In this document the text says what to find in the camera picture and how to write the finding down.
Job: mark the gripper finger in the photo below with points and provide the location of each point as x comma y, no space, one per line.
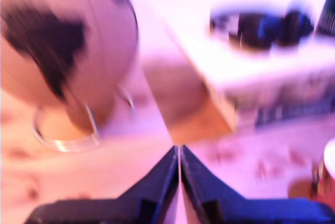
157,187
206,192

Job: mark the red cartoon girl mug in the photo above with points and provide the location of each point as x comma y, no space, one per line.
324,182

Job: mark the pale wooden board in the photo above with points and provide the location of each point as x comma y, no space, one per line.
235,59

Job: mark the cork globe with black continents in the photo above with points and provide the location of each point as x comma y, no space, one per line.
104,51

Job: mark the black over-ear headphones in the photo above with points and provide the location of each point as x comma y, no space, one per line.
251,33

